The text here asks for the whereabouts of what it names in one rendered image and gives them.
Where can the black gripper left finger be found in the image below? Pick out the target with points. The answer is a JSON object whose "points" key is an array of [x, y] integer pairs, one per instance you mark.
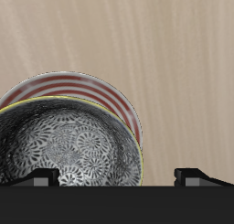
{"points": [[45, 175]]}

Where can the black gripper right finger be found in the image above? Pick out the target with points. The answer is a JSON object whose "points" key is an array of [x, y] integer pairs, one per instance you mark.
{"points": [[190, 175]]}

